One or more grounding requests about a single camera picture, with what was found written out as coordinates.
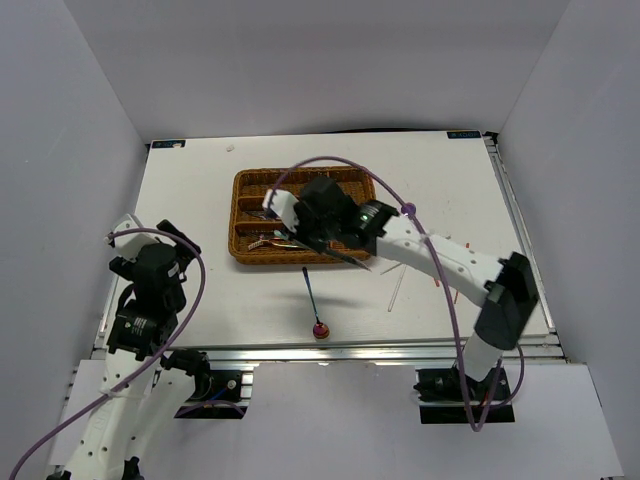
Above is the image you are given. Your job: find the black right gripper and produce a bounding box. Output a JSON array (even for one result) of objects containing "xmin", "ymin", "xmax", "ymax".
[{"xmin": 281, "ymin": 204, "xmax": 338, "ymax": 256}]

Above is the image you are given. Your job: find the green handled table knife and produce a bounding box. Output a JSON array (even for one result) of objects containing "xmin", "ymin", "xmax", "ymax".
[{"xmin": 311, "ymin": 243, "xmax": 371, "ymax": 271}]

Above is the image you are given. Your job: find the pink handled fork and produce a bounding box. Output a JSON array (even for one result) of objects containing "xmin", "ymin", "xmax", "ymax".
[{"xmin": 247, "ymin": 239, "xmax": 280, "ymax": 251}]

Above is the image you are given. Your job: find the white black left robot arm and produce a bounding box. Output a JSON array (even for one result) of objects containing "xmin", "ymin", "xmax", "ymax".
[{"xmin": 53, "ymin": 215, "xmax": 212, "ymax": 479}]

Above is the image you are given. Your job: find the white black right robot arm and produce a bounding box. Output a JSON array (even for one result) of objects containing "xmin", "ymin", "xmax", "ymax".
[{"xmin": 265, "ymin": 176, "xmax": 539, "ymax": 399}]

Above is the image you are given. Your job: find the woven wicker cutlery tray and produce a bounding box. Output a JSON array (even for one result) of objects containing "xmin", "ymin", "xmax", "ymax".
[{"xmin": 228, "ymin": 166, "xmax": 376, "ymax": 266}]

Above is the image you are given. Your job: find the purple iridescent spoon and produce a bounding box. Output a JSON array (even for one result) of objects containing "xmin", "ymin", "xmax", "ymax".
[{"xmin": 401, "ymin": 202, "xmax": 416, "ymax": 215}]

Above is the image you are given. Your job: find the white chopstick short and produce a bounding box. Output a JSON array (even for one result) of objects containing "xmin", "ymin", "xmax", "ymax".
[{"xmin": 380, "ymin": 263, "xmax": 402, "ymax": 275}]

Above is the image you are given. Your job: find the white chopstick long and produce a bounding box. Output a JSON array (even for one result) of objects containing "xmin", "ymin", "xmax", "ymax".
[{"xmin": 387, "ymin": 265, "xmax": 407, "ymax": 313}]

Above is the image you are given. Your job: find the left blue table label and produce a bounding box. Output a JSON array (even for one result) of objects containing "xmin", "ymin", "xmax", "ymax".
[{"xmin": 150, "ymin": 139, "xmax": 186, "ymax": 149}]

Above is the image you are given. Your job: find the blue table label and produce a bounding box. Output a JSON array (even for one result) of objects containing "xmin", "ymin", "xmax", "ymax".
[
  {"xmin": 150, "ymin": 139, "xmax": 186, "ymax": 149},
  {"xmin": 446, "ymin": 130, "xmax": 482, "ymax": 140}
]

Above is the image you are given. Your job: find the iridescent round bowl spoon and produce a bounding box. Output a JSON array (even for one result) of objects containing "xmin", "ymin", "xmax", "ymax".
[{"xmin": 302, "ymin": 266, "xmax": 330, "ymax": 340}]

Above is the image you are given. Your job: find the red chopstick upper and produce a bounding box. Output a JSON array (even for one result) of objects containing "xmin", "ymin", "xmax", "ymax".
[{"xmin": 434, "ymin": 242, "xmax": 470, "ymax": 288}]

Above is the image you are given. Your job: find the right blue table label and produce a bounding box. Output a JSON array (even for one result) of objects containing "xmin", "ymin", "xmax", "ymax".
[{"xmin": 446, "ymin": 130, "xmax": 482, "ymax": 140}]

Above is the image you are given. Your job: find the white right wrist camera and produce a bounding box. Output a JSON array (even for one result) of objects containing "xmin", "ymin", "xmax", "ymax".
[{"xmin": 262, "ymin": 189, "xmax": 299, "ymax": 233}]

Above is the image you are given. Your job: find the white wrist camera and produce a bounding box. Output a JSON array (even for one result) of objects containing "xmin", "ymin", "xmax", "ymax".
[
  {"xmin": 262, "ymin": 189, "xmax": 299, "ymax": 233},
  {"xmin": 104, "ymin": 214, "xmax": 158, "ymax": 263}
]

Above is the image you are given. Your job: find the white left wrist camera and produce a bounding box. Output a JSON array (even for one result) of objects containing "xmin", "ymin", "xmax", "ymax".
[{"xmin": 104, "ymin": 214, "xmax": 158, "ymax": 263}]

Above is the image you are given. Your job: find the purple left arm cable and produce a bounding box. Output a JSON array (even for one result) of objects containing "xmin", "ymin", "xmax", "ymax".
[{"xmin": 9, "ymin": 228, "xmax": 249, "ymax": 480}]

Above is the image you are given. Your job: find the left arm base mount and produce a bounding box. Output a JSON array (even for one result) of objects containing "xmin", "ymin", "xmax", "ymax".
[{"xmin": 175, "ymin": 368, "xmax": 253, "ymax": 420}]

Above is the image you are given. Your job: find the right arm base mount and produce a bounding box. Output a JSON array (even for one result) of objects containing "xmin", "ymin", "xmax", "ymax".
[{"xmin": 413, "ymin": 368, "xmax": 515, "ymax": 425}]

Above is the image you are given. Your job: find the aluminium table frame rail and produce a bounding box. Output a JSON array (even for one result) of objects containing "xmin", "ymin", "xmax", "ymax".
[{"xmin": 92, "ymin": 130, "xmax": 576, "ymax": 369}]

